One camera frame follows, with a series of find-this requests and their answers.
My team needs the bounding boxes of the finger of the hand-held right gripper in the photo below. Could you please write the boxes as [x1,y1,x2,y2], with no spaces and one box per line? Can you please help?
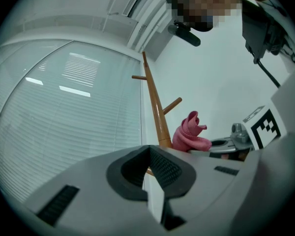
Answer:
[188,147,236,160]
[209,136,237,149]

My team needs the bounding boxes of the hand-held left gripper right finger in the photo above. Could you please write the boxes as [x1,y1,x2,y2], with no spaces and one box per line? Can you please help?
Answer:
[148,145,261,232]

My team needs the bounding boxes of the black head camera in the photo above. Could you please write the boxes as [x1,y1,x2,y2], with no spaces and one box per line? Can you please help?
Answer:
[167,20,202,48]

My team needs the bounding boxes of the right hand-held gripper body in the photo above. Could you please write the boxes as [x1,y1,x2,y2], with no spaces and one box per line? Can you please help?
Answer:
[230,104,289,162]

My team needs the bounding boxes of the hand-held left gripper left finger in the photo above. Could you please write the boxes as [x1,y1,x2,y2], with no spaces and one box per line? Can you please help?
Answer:
[23,145,164,236]

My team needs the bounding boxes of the person's head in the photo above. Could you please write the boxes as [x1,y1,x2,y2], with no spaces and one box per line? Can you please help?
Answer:
[166,0,243,33]

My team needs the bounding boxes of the wooden coat rack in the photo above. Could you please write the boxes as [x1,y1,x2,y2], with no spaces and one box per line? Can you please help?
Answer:
[131,51,183,177]

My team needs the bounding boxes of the black chest-mounted box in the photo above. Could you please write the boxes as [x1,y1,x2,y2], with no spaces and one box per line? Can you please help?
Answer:
[241,0,295,65]

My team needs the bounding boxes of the thick black cable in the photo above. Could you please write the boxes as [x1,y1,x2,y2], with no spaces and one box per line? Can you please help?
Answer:
[257,59,281,88]

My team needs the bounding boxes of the ceiling air vent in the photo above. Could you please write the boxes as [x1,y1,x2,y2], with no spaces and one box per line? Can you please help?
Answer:
[122,0,150,18]

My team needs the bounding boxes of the pink cloth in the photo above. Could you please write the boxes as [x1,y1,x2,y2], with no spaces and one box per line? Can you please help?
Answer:
[172,111,212,153]

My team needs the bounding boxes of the slatted window blinds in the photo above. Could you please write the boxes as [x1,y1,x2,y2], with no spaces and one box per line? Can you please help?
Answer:
[0,39,143,206]

